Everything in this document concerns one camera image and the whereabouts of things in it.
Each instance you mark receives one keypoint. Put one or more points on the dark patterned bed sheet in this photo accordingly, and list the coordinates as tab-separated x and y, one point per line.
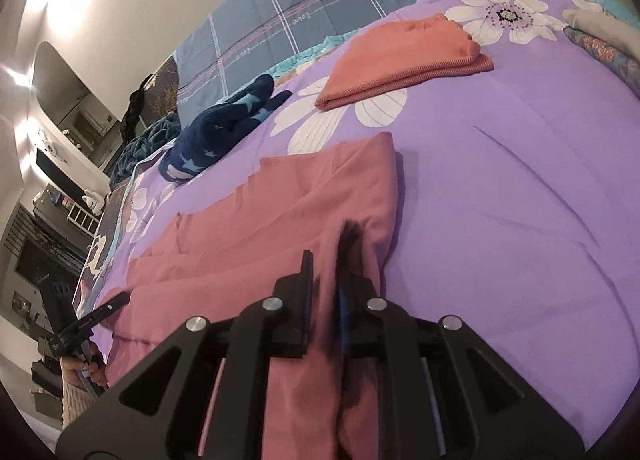
165	85

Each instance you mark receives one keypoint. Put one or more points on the person's left hand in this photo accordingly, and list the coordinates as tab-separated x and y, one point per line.
82	371

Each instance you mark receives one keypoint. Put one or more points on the teal fleece blanket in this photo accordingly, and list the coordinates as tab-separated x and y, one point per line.
145	145

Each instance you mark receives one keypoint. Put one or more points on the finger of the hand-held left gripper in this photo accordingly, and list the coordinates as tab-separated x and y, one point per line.
107	311

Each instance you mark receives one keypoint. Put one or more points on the person's left forearm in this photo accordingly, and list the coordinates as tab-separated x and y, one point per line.
77	405

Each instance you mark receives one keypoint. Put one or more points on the arched wall mirror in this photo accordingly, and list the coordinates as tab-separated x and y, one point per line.
62	72

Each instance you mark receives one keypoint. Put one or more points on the white cat figurine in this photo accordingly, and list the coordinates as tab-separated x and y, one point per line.
92	200

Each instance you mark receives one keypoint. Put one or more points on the blue floral folded garment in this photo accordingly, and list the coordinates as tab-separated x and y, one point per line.
607	52

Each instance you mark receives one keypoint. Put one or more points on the pink sweater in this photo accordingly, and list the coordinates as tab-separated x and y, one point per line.
280	210

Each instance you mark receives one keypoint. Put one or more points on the purple floral blanket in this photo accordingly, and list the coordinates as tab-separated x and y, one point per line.
500	190

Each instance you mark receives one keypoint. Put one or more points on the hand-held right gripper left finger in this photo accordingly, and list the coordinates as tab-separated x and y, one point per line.
295	310

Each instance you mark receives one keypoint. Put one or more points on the navy star-print garment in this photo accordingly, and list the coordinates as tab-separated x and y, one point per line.
220	132

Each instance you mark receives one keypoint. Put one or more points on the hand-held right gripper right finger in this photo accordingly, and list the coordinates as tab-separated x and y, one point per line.
380	325

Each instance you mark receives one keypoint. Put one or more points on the orange folded cloth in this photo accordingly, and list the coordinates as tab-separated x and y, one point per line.
400	60

